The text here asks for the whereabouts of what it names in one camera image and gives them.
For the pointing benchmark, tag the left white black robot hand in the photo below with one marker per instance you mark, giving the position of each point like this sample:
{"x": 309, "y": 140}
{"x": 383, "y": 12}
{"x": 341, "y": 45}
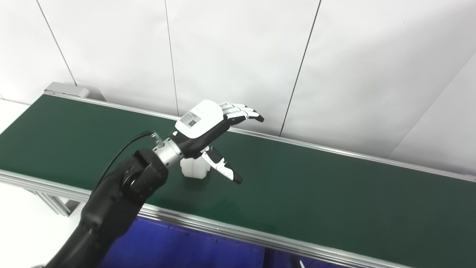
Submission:
{"x": 200, "y": 123}

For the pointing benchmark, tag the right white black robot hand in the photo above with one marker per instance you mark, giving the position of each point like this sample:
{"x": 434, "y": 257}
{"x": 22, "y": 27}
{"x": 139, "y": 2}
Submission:
{"x": 302, "y": 264}

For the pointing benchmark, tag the white hexagonal plastic part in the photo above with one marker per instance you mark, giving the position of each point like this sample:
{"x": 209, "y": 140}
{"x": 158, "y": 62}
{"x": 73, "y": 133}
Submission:
{"x": 195, "y": 169}

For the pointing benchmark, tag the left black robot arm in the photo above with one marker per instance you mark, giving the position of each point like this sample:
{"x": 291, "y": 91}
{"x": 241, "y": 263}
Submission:
{"x": 111, "y": 208}

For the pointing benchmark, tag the blue plastic bin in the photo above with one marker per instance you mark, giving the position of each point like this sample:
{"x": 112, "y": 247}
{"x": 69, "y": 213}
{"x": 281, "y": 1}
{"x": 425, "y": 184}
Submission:
{"x": 282, "y": 260}
{"x": 167, "y": 245}

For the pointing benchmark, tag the green conveyor belt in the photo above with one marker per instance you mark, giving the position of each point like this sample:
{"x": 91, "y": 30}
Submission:
{"x": 223, "y": 231}
{"x": 316, "y": 193}

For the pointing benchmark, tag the grey conveyor motor housing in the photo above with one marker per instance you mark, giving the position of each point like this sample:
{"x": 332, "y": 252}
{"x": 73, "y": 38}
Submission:
{"x": 68, "y": 90}

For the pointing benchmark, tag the aluminium conveyor leg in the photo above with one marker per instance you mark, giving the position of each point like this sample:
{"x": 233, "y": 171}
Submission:
{"x": 52, "y": 201}

